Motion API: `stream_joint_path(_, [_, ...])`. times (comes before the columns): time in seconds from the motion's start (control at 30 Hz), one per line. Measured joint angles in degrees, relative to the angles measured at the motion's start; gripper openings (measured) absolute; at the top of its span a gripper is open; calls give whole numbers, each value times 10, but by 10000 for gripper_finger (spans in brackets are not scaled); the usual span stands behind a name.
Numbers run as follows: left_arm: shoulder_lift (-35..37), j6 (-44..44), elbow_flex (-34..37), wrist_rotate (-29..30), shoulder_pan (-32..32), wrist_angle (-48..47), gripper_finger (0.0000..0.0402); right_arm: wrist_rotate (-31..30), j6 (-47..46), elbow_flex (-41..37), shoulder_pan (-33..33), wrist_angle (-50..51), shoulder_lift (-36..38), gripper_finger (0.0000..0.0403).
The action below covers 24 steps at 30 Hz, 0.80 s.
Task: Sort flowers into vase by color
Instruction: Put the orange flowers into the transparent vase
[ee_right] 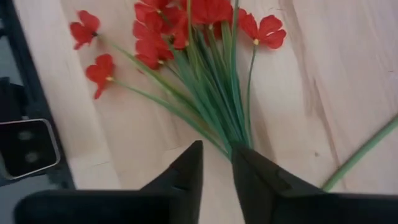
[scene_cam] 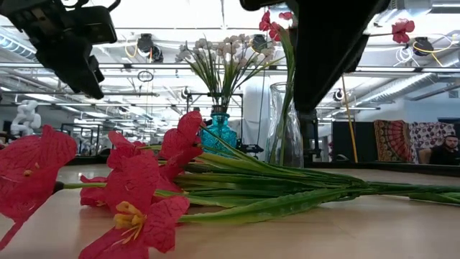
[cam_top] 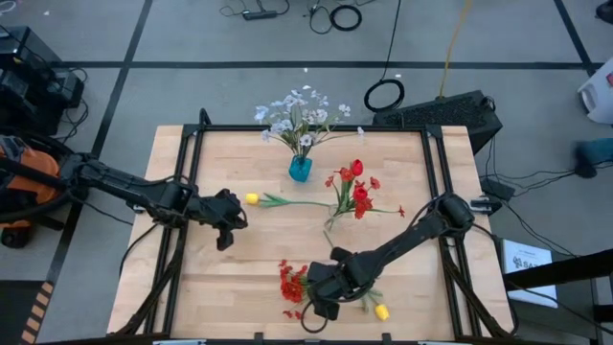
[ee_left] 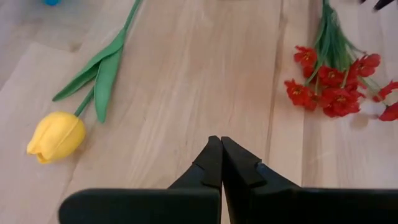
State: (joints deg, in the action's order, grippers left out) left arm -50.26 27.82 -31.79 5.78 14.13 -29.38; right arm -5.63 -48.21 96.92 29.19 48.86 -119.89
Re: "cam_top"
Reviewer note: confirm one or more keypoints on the black power strip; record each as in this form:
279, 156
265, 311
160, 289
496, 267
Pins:
258, 15

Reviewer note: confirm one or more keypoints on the yellow artificial tulip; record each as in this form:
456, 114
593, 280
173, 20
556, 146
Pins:
252, 198
381, 312

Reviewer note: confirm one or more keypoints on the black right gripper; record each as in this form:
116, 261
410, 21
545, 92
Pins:
340, 280

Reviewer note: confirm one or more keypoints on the teal glass vase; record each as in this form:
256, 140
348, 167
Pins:
300, 170

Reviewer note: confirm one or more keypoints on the black computer tower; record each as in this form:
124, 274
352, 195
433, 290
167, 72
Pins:
440, 115

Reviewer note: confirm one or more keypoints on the red artificial flower bouquet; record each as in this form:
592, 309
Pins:
292, 287
364, 206

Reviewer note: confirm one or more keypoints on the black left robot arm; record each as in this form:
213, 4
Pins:
124, 187

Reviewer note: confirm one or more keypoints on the clear glass vase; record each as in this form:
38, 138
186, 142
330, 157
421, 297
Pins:
330, 225

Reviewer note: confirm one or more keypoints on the black equipment cases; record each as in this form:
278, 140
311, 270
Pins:
29, 72

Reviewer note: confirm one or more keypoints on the person's foot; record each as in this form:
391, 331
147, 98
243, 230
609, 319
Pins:
589, 158

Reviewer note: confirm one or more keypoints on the red artificial tulip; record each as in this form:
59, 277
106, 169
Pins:
357, 167
360, 193

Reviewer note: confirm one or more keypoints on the black power adapter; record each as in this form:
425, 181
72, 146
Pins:
498, 189

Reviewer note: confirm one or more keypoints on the white printed paper sign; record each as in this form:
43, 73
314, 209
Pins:
527, 278

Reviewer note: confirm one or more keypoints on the orange shop vacuum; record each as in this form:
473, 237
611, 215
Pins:
33, 172

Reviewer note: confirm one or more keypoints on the black metal beam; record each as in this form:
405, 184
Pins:
565, 268

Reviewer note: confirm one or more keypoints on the white appliance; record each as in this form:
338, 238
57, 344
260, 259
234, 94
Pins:
598, 96

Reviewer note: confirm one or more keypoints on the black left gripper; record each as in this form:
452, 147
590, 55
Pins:
220, 211

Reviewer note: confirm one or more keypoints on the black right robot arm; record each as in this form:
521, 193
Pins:
412, 235

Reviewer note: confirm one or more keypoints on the white artificial flower bouquet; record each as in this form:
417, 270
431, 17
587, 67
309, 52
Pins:
305, 140

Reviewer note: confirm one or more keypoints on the black metal table frame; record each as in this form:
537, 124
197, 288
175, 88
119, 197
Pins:
311, 128

